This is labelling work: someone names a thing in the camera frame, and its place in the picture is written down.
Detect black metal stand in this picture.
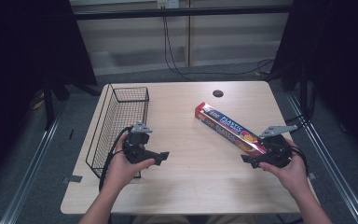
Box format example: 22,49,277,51
40,73,102,132
265,60,318,125

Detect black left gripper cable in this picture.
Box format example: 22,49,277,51
98,126,132,192

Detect black curtain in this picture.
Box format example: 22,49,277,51
268,0,358,164
0,0,98,190

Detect person's left hand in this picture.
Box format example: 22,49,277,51
104,135,157,192

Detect black horizontal bar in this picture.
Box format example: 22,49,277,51
74,5,294,21

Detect black floor cable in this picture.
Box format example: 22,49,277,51
283,113,311,133

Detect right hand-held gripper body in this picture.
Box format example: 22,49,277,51
254,124,299,169

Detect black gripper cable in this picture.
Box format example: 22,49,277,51
98,126,132,192
289,145,310,175

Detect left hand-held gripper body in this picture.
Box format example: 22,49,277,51
122,120,157,165

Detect red blue plastic wrap box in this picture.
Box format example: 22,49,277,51
194,101,268,157

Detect white wall outlet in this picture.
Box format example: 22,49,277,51
157,0,180,9

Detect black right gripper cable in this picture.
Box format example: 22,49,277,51
289,145,310,175

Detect black wall cable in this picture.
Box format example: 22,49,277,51
162,15,275,82

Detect metal floor rail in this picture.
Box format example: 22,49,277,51
285,91,358,224
0,102,69,224

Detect person's right hand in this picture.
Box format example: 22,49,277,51
258,138,310,198

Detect black wire basket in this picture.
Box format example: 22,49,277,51
85,83,150,180

